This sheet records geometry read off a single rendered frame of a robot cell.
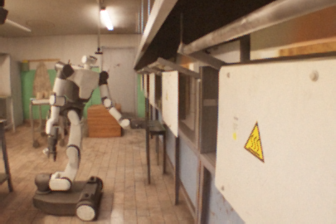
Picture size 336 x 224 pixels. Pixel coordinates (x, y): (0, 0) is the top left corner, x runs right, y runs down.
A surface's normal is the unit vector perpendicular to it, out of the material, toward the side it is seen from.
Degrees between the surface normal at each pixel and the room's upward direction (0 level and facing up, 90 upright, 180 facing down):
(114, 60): 90
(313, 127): 90
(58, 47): 90
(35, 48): 90
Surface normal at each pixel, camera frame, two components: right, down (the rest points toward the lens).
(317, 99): -0.99, 0.02
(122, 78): 0.17, 0.10
